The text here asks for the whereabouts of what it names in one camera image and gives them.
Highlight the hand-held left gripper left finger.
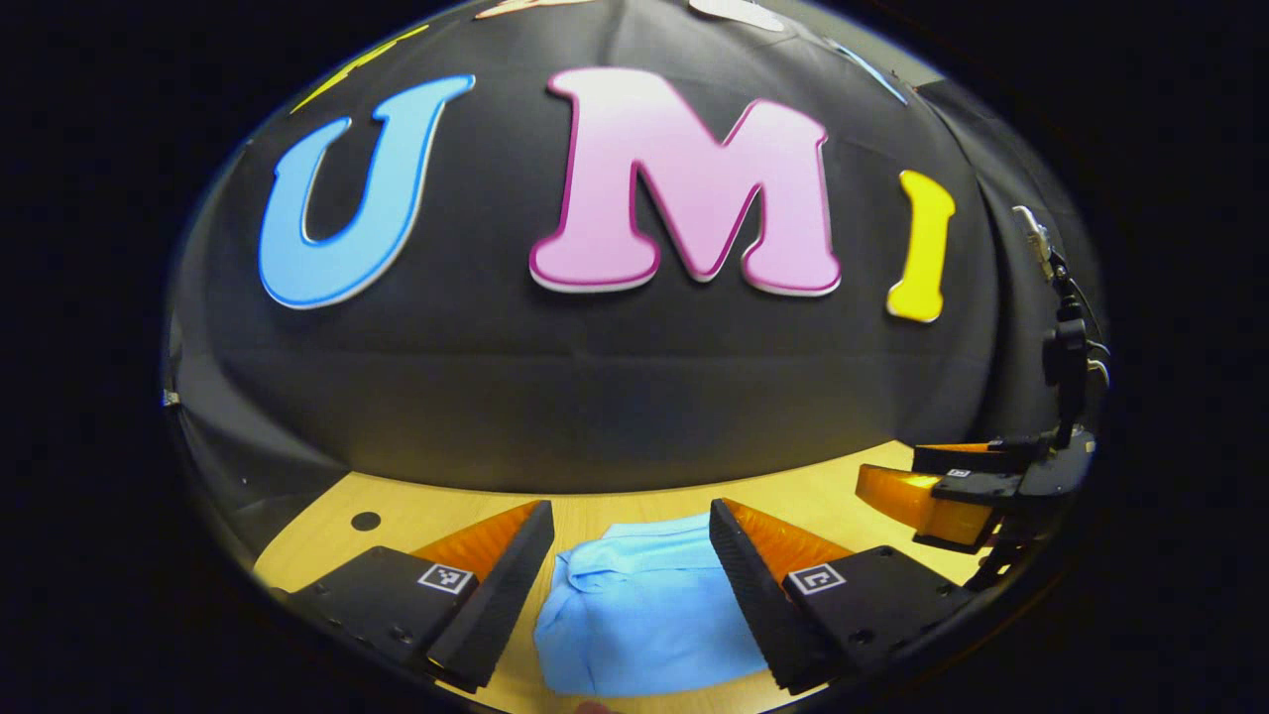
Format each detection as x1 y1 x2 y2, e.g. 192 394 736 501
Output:
288 499 556 695

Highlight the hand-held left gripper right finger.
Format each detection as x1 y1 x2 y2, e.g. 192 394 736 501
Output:
709 498 978 695

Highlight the black backdrop cloth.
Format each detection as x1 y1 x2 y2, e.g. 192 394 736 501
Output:
164 0 1101 556

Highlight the light blue T-shirt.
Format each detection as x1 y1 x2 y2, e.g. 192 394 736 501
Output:
533 512 769 698

